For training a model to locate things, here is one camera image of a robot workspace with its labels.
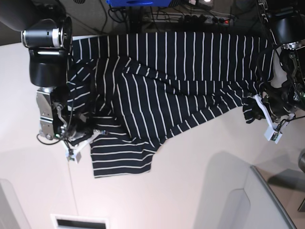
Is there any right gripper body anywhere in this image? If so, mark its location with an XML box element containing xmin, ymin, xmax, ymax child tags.
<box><xmin>64</xmin><ymin>125</ymin><xmax>94</xmax><ymax>145</ymax></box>

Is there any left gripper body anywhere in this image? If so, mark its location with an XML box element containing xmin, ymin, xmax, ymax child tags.
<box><xmin>262</xmin><ymin>95</ymin><xmax>297</xmax><ymax>122</ymax></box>

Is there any navy white striped t-shirt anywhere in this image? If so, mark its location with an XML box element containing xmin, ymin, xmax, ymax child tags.
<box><xmin>68</xmin><ymin>32</ymin><xmax>273</xmax><ymax>178</ymax></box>

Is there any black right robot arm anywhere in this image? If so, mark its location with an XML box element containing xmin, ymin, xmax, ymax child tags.
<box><xmin>0</xmin><ymin>0</ymin><xmax>93</xmax><ymax>146</ymax></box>

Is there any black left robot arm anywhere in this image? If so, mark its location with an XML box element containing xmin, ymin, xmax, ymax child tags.
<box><xmin>256</xmin><ymin>0</ymin><xmax>305</xmax><ymax>123</ymax></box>

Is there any white power strip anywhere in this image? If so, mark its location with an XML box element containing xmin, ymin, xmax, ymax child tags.
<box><xmin>142</xmin><ymin>12</ymin><xmax>235</xmax><ymax>26</ymax></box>

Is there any blue box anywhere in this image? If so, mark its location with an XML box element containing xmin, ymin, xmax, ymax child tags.
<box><xmin>106</xmin><ymin>0</ymin><xmax>171</xmax><ymax>7</ymax></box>

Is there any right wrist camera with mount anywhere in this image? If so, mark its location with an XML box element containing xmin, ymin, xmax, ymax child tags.
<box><xmin>62</xmin><ymin>129</ymin><xmax>108</xmax><ymax>164</ymax></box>

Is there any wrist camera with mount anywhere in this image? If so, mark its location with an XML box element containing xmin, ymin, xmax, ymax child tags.
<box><xmin>62</xmin><ymin>129</ymin><xmax>108</xmax><ymax>164</ymax></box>
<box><xmin>254</xmin><ymin>94</ymin><xmax>295</xmax><ymax>144</ymax></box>

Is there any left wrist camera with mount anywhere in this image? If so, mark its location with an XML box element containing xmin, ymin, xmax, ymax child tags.
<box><xmin>254</xmin><ymin>94</ymin><xmax>295</xmax><ymax>144</ymax></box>

